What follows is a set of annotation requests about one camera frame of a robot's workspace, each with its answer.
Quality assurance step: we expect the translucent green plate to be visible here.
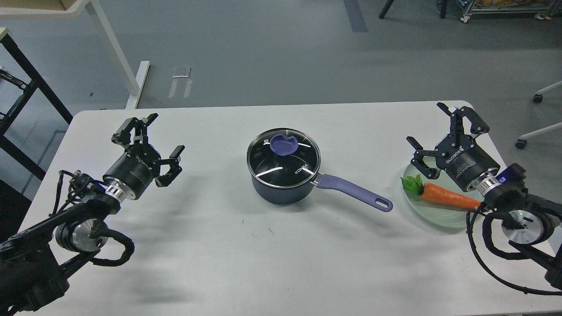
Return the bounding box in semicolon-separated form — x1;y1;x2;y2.
402;164;484;229

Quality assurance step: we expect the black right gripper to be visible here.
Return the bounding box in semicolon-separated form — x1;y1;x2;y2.
406;102;500;192

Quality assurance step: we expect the white desk frame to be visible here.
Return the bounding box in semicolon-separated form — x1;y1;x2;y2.
1;0;150;114

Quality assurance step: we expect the black furniture leg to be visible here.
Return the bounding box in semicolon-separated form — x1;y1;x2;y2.
378;0;448;19

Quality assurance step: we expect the orange toy carrot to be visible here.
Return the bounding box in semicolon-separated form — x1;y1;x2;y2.
400;175;480;209

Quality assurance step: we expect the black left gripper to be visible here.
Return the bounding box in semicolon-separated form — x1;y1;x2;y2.
103;113;185;200

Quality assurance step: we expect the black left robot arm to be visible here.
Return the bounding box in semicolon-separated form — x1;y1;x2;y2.
0;113;185;316

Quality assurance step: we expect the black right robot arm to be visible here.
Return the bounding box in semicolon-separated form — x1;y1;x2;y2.
407;102;561;296

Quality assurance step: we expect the metal wheeled cart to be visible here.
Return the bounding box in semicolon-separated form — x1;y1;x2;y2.
456;0;561;23

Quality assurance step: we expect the office chair base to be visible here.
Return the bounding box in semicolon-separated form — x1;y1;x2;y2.
515;80;562;150

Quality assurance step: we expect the black metal rack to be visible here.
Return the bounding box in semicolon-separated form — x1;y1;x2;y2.
0;28;73;180

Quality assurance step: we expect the glass pot lid purple knob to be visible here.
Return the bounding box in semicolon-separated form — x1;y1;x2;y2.
246;128;321;189

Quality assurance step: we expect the dark blue saucepan purple handle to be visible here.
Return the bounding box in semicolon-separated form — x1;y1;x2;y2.
250;167;394;213

